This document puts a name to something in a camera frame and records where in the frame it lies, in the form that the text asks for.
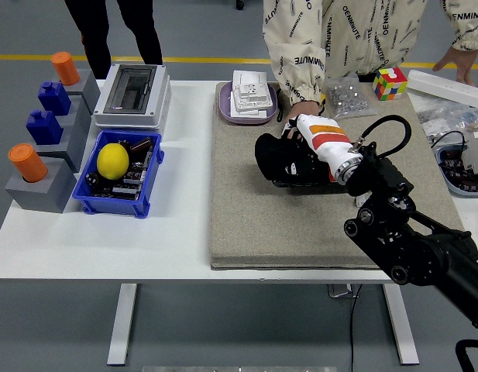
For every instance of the robot right hand white shell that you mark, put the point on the robot right hand white shell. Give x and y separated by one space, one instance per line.
324 135

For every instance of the person's right hand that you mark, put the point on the person's right hand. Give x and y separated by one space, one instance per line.
306 108

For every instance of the person's left hand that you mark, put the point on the person's left hand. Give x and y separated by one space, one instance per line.
463 62

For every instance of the black glossy display panel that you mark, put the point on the black glossy display panel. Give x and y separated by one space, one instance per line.
300 183

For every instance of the black rag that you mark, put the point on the black rag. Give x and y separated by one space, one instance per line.
269 155

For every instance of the person's left forearm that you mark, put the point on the person's left forearm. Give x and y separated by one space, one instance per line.
467 23

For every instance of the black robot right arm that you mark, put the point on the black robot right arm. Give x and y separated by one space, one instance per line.
397 240

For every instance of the person's right forearm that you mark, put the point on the person's right forearm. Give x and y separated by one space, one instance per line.
296 69

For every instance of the long white power strip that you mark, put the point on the long white power strip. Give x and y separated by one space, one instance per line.
436 83

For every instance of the clear bag of metal nuts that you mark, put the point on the clear bag of metal nuts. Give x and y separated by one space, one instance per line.
349 98

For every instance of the clear plastic parts bags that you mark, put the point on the clear plastic parts bags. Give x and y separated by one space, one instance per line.
444 116

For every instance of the white flat plate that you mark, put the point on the white flat plate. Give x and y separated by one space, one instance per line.
246 114

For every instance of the colourful puzzle cube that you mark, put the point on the colourful puzzle cube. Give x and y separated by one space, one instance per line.
389 83

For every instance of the purple tray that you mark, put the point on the purple tray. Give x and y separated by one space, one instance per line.
225 104

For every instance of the person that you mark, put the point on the person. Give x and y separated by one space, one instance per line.
95 38
358 31

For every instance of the grey-brown mat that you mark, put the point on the grey-brown mat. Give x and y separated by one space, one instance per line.
281 232

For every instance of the pale tray with electronics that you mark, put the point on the pale tray with electronics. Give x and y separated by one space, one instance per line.
453 170

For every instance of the black chair caster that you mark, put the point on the black chair caster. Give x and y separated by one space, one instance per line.
239 4

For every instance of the brown capacitor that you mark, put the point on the brown capacitor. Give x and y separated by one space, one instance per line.
141 145

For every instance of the black circuit board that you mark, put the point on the black circuit board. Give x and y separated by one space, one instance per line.
126 186

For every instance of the yellow lemon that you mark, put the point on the yellow lemon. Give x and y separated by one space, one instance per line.
112 160

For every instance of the white table leg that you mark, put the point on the white table leg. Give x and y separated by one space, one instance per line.
401 325
122 325

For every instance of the grey block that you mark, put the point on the grey block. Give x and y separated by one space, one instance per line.
74 151
87 89
79 116
49 193

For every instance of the blue plastic bin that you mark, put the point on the blue plastic bin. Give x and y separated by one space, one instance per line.
107 205

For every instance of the black round component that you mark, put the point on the black round component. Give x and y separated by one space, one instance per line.
92 180

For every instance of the orange cylinder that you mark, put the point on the orange cylinder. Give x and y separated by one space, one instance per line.
27 162
65 69

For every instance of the blue block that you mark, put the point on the blue block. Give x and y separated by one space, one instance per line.
45 129
54 98

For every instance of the white switch plate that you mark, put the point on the white switch plate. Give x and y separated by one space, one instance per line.
258 100

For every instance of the white wall socket plate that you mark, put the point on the white wall socket plate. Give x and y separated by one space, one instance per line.
246 79

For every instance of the grey metal bracket box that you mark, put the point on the grey metal bracket box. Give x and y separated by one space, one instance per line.
339 290

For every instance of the grey electrical enclosure box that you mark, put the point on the grey electrical enclosure box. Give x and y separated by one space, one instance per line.
126 118

